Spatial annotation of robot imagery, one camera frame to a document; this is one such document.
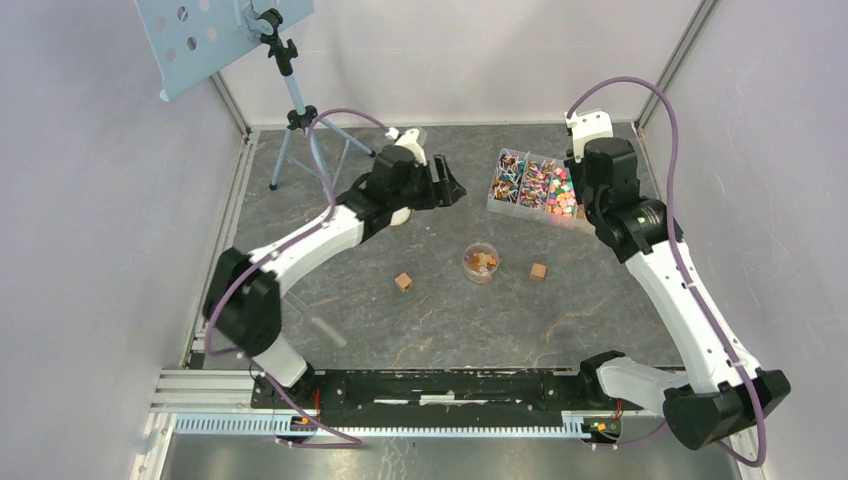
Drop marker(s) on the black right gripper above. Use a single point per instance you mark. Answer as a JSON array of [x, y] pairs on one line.
[[577, 169]]

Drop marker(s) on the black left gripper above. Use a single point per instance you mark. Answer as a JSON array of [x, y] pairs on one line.
[[445, 192]]

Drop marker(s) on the clear compartment candy box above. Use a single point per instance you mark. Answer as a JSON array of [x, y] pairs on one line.
[[536, 188]]

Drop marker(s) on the clear glass jar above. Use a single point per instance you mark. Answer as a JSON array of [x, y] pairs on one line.
[[480, 261]]

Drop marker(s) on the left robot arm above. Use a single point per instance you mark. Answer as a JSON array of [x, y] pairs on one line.
[[243, 301]]

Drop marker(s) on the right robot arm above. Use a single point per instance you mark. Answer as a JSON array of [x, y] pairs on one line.
[[724, 389]]

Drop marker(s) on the gold jar lid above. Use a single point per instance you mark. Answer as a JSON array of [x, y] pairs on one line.
[[400, 217]]

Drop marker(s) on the wooden letter cube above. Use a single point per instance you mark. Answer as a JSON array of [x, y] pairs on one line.
[[403, 282]]

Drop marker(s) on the plain wooden cube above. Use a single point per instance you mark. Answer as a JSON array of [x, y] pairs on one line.
[[538, 272]]

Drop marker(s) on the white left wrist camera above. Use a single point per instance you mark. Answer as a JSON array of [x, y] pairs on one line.
[[412, 139]]

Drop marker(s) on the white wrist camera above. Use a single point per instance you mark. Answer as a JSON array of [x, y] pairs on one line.
[[412, 139], [585, 127]]

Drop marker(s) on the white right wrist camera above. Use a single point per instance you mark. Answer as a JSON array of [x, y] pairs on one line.
[[585, 127]]

